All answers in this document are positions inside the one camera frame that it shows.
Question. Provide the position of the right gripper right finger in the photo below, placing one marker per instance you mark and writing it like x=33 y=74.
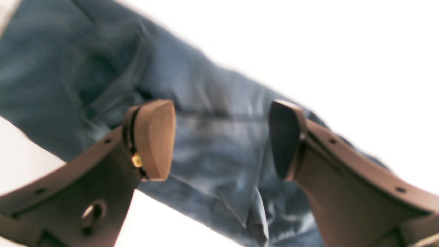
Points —
x=355 y=202

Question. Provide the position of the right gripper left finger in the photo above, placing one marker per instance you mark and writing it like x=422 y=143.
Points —
x=85 y=202

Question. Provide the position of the dark navy t-shirt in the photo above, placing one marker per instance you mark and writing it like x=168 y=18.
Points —
x=71 y=68

